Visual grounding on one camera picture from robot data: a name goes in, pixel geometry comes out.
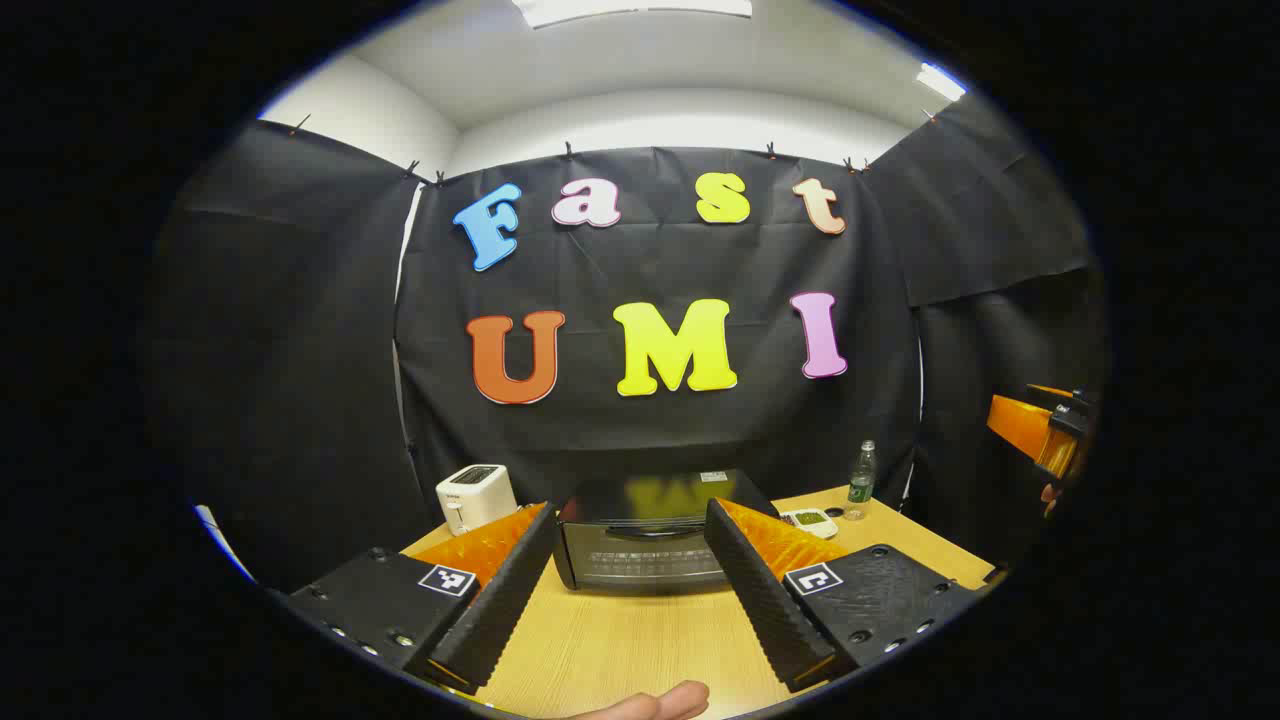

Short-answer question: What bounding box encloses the white divided grain tray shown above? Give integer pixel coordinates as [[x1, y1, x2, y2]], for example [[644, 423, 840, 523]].
[[780, 508, 839, 541]]

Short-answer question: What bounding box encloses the white toaster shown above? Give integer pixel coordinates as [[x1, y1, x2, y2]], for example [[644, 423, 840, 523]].
[[436, 464, 518, 536]]

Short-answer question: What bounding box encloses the black electric oven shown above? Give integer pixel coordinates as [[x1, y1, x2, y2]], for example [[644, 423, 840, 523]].
[[553, 470, 781, 593]]

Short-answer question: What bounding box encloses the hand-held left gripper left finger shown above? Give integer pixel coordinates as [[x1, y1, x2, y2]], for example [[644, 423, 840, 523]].
[[288, 503, 558, 693]]

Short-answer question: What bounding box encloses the ceiling light panel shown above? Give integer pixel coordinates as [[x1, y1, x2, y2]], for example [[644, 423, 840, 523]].
[[917, 62, 968, 103], [512, 0, 753, 29]]

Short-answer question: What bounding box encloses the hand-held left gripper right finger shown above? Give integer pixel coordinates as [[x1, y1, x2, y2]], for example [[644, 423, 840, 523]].
[[705, 498, 986, 693]]

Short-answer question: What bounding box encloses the clear plastic water bottle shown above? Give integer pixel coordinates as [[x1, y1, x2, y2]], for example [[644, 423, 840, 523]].
[[845, 440, 879, 522]]

